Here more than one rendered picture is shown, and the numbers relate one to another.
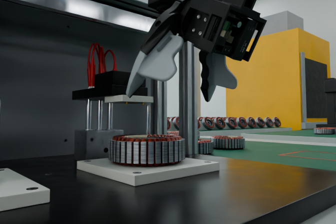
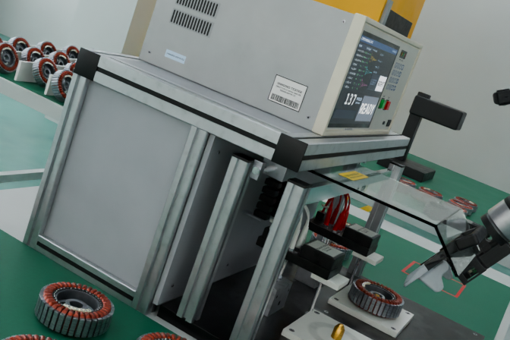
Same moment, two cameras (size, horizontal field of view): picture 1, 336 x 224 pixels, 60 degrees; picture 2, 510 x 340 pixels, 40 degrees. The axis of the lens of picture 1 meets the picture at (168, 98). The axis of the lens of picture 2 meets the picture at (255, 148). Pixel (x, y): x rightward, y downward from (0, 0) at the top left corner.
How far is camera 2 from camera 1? 1.23 m
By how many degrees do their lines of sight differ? 29
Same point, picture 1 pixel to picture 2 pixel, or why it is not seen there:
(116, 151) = (370, 304)
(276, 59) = not seen: outside the picture
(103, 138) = not seen: hidden behind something
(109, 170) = (372, 320)
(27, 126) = not seen: hidden behind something
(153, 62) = (429, 275)
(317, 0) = not seen: outside the picture
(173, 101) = not seen: outside the picture
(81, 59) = (301, 174)
